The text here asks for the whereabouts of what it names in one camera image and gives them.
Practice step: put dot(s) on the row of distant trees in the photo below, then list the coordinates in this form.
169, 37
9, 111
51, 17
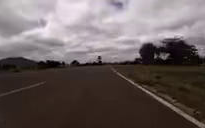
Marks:
56, 63

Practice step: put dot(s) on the group of dark trees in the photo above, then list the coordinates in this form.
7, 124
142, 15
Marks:
171, 51

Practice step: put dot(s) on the dark hill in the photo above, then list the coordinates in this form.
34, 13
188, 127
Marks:
18, 61

